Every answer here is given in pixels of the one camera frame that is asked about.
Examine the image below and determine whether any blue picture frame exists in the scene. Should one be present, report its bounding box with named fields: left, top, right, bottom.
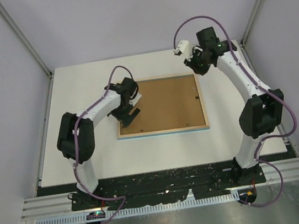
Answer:
left=118, top=73, right=210, bottom=140

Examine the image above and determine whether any perforated cable duct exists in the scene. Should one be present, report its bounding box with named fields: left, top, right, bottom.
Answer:
left=36, top=191, right=239, bottom=224

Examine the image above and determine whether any left aluminium post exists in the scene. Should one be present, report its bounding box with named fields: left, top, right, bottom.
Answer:
left=0, top=0, right=55, bottom=86

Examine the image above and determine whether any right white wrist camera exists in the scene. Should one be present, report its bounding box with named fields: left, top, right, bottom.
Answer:
left=173, top=40, right=194, bottom=61

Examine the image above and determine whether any aluminium rail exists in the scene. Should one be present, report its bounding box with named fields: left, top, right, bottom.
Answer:
left=21, top=157, right=299, bottom=221

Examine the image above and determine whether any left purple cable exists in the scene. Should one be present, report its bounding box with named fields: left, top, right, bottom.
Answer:
left=59, top=63, right=155, bottom=224

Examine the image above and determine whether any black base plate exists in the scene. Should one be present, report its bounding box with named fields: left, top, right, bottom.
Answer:
left=34, top=154, right=268, bottom=222

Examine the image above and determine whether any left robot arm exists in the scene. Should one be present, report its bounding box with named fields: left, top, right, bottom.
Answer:
left=57, top=77, right=142, bottom=208

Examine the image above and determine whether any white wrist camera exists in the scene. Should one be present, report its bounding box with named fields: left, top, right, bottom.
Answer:
left=173, top=40, right=194, bottom=61
left=129, top=92, right=142, bottom=106

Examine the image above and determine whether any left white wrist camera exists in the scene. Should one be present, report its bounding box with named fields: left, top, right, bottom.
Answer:
left=129, top=92, right=142, bottom=106

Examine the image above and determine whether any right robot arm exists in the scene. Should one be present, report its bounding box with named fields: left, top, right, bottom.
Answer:
left=174, top=27, right=284, bottom=185

